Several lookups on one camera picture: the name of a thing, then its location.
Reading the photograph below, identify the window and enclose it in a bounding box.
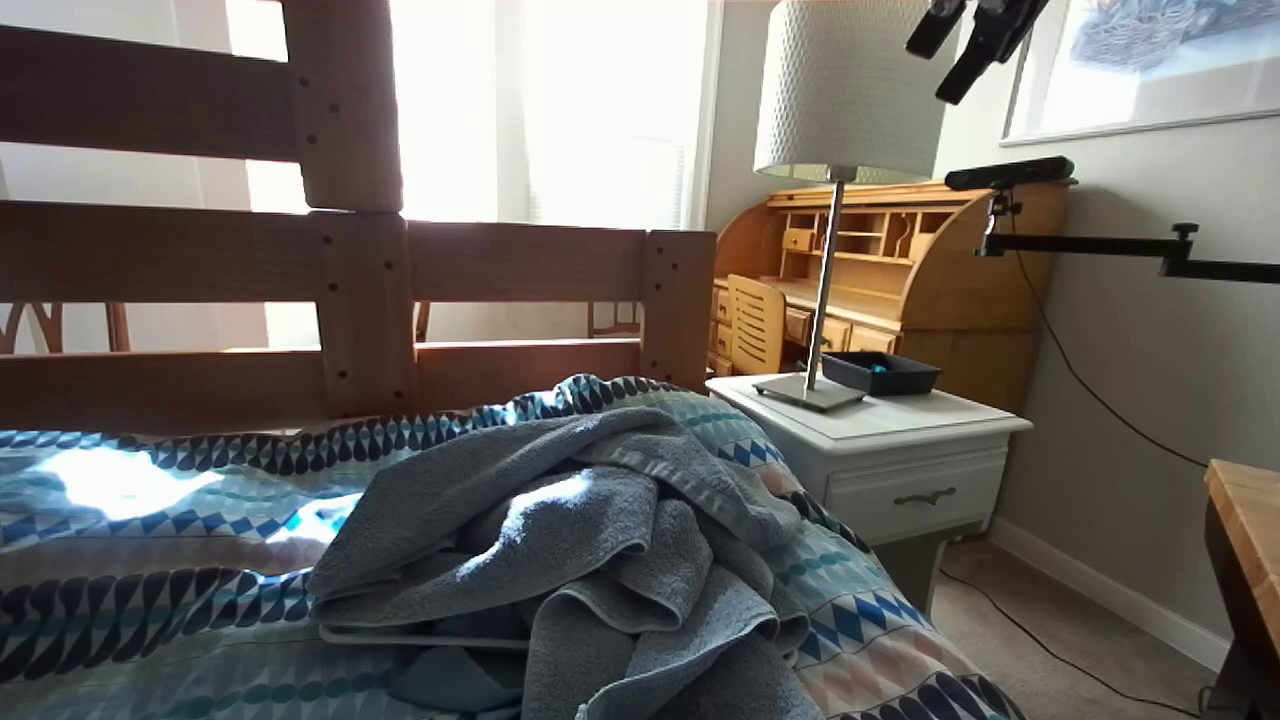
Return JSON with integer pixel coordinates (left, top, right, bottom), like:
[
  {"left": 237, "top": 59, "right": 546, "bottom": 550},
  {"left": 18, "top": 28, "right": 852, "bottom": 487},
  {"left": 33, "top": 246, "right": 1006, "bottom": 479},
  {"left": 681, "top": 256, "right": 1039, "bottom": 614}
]
[{"left": 224, "top": 0, "right": 723, "bottom": 233}]

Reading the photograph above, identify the table lamp with white shade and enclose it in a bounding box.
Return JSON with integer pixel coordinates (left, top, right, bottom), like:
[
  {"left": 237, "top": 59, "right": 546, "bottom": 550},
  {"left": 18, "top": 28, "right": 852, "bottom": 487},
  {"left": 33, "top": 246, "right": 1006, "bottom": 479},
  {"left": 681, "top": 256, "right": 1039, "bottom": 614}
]
[{"left": 751, "top": 0, "right": 949, "bottom": 414}]

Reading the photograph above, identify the white nightstand drawer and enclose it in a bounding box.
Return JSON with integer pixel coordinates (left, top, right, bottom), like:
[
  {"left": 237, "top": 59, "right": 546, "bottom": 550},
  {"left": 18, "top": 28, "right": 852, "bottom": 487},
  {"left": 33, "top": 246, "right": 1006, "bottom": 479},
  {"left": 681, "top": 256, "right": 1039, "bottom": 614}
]
[{"left": 824, "top": 449, "right": 1010, "bottom": 547}]

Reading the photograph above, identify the white nightstand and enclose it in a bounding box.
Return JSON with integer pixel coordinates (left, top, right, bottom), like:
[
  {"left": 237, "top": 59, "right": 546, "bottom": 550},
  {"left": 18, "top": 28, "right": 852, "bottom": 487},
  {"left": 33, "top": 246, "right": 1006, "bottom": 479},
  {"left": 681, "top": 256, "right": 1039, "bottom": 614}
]
[{"left": 705, "top": 372, "right": 1034, "bottom": 617}]

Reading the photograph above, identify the black tray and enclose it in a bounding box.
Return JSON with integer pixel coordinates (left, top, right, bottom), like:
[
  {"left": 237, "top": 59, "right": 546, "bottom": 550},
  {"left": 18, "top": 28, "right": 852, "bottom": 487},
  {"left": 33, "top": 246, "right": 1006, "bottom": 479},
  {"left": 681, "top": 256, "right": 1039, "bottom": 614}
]
[{"left": 819, "top": 350, "right": 943, "bottom": 398}]

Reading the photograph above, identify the grey towel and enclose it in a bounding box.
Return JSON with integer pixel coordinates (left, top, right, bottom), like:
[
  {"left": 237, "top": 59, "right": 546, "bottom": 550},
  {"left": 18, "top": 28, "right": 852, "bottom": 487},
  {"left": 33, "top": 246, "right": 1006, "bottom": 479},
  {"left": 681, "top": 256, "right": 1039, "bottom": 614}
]
[{"left": 306, "top": 406, "right": 833, "bottom": 720}]

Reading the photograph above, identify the camera on mount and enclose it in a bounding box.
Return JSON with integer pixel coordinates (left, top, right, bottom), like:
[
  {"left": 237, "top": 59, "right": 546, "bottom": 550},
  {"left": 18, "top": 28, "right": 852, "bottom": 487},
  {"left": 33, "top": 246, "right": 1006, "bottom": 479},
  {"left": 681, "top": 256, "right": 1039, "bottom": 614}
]
[{"left": 943, "top": 154, "right": 1280, "bottom": 285}]

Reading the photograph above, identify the wooden chair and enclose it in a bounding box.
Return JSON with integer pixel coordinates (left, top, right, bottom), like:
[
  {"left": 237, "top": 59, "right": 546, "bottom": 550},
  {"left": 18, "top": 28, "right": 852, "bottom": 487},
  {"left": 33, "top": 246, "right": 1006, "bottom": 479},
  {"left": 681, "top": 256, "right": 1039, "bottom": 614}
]
[{"left": 726, "top": 273, "right": 789, "bottom": 377}]

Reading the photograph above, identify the wooden roll-top desk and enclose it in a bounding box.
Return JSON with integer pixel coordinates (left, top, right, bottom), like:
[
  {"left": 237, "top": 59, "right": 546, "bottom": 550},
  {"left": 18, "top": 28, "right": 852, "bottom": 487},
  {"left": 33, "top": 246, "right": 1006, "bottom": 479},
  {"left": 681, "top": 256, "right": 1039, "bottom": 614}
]
[{"left": 711, "top": 179, "right": 1072, "bottom": 417}]

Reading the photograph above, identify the black cable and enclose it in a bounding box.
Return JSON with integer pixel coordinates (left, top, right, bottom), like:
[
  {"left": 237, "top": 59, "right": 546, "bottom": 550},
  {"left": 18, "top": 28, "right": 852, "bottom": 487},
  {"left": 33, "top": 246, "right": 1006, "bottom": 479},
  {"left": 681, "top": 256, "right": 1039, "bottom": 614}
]
[
  {"left": 1008, "top": 238, "right": 1213, "bottom": 471},
  {"left": 938, "top": 566, "right": 1216, "bottom": 718}
]

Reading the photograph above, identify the framed picture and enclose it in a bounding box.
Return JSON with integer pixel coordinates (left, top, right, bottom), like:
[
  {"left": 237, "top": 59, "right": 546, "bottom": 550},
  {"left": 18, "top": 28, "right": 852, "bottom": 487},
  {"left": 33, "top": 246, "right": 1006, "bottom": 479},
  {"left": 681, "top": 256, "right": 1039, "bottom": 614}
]
[{"left": 999, "top": 0, "right": 1280, "bottom": 147}]

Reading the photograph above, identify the wooden table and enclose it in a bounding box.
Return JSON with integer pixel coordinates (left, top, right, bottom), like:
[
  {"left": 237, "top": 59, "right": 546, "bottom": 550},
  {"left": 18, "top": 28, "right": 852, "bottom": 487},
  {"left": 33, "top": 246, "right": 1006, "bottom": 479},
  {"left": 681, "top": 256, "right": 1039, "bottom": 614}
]
[{"left": 1202, "top": 457, "right": 1280, "bottom": 720}]

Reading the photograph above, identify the wooden bed frame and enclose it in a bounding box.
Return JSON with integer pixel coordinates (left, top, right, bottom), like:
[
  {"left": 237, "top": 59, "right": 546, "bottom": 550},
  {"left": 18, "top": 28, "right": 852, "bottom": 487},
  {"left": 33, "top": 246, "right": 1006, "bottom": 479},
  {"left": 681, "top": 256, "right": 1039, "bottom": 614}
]
[{"left": 0, "top": 0, "right": 720, "bottom": 437}]

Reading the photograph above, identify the patterned blue bedspread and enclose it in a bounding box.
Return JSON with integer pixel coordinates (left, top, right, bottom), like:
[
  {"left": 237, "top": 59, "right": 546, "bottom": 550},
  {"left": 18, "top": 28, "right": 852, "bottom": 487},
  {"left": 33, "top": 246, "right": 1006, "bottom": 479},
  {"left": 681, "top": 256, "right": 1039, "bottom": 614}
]
[{"left": 0, "top": 374, "right": 1028, "bottom": 720}]

